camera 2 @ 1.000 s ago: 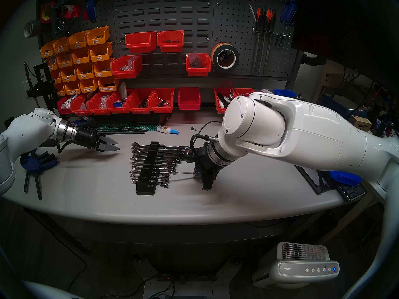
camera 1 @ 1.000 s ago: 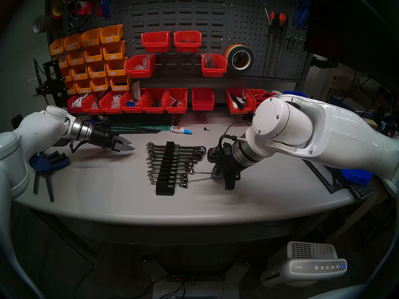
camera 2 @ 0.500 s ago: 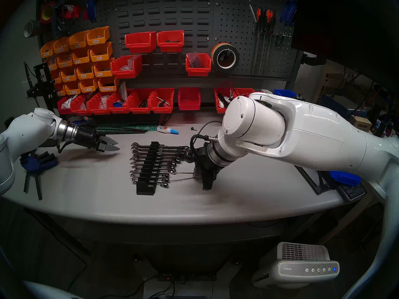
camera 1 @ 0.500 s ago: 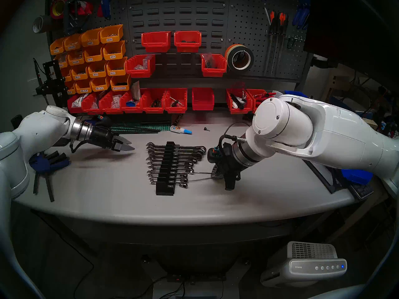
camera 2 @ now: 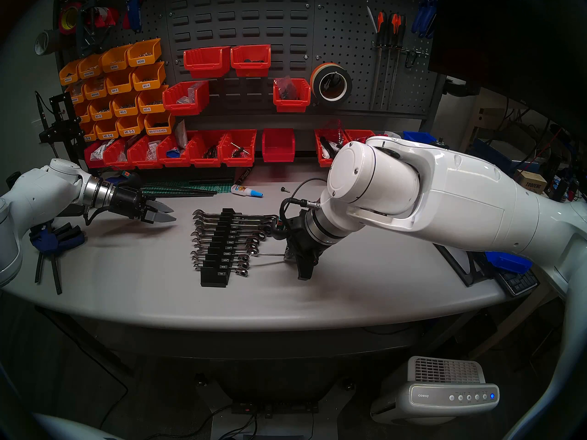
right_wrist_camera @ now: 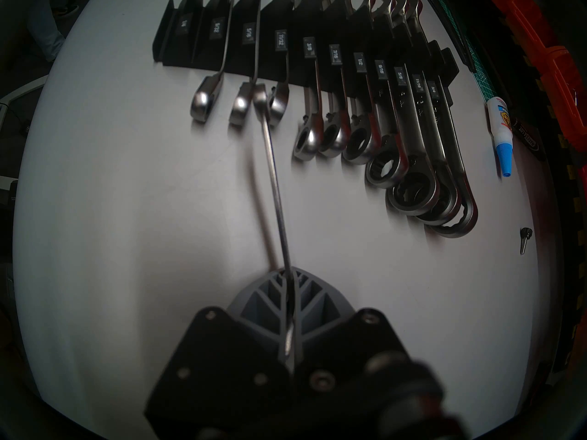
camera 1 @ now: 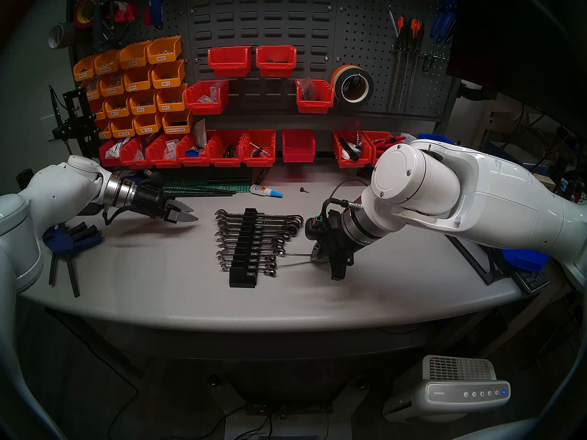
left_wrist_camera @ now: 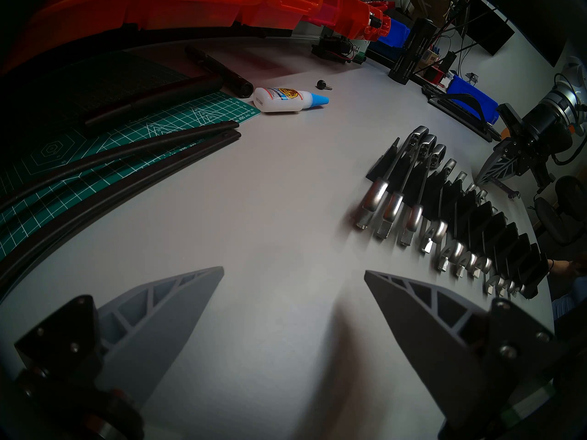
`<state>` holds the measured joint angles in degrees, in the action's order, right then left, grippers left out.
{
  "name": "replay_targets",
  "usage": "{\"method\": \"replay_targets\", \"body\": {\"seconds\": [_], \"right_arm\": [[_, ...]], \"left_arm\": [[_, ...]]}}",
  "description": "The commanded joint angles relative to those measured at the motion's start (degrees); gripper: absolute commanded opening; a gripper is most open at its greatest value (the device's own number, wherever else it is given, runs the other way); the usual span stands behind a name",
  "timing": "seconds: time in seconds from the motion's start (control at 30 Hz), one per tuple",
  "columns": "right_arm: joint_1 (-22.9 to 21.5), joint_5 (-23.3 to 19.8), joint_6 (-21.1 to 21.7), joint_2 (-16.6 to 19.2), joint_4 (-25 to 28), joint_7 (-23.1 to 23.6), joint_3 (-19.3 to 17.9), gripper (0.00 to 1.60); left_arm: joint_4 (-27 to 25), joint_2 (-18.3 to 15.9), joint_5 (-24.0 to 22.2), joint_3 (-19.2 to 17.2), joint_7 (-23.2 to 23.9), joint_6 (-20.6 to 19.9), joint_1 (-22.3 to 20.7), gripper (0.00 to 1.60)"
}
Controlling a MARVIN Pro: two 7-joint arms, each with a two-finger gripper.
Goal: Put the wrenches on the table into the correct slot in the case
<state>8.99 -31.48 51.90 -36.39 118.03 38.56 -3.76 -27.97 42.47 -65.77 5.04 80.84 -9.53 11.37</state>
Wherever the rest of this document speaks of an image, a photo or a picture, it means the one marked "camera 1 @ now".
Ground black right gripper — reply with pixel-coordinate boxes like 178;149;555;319
306;210;356;263

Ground blue handled cutter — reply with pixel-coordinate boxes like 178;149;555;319
143;0;171;30

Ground grey duct tape roll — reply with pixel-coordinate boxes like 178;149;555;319
48;23;76;50

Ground black wrench holder case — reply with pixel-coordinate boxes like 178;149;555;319
228;208;266;289

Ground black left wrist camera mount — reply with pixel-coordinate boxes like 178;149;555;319
138;169;166;191

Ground blue holder black hex keys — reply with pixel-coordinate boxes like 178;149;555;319
42;220;104;298

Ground black floor power strip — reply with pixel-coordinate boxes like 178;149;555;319
245;400;334;417

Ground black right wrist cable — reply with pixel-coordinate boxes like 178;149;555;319
320;179;370;224

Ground blue handled pliers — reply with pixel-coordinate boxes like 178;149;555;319
430;0;458;43

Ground thin long black rod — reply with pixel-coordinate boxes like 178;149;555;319
165;190;237;198
163;186;237;195

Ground black rectangular frame stand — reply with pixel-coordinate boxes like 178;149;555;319
446;235;500;286

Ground red and yellow tape roll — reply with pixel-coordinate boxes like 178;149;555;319
73;0;99;29

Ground metal carabiner hooks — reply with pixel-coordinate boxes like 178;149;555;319
420;53;448;73

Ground grey perforated tool pegboard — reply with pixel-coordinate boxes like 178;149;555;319
69;0;461;123

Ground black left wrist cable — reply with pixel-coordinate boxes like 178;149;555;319
103;204;138;226

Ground black computer monitor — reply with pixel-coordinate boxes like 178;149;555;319
447;0;587;137

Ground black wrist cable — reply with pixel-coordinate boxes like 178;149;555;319
320;179;370;224
103;204;138;226

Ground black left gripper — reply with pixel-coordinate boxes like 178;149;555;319
131;183;199;223

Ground black metal fixture stand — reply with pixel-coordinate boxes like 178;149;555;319
48;85;102;159

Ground white Coway air purifier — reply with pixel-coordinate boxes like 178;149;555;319
383;355;512;424

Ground silver ratcheting combination wrench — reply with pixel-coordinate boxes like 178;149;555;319
216;253;278;267
214;228;293;243
215;209;305;226
216;215;304;232
215;221;298;237
215;234;289;249
216;247;282;261
220;265;278;279
216;241;286;255
218;259;278;273

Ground dark blue crate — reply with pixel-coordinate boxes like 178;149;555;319
484;141;535;165

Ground red plastic storage bin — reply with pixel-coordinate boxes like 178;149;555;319
119;137;148;168
295;79;335;114
282;128;316;163
333;129;372;168
241;129;277;168
99;139;127;168
255;45;297;78
177;133;211;167
206;130;247;168
144;133;182;168
183;80;229;116
207;46;252;78
365;130;406;167

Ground dark computer keyboard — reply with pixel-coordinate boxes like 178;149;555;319
513;269;550;294

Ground orange and black tape roll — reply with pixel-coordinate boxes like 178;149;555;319
331;64;374;107

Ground red and white tool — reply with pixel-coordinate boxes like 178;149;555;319
111;1;138;23

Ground green cutting mat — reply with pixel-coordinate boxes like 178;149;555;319
158;181;253;198

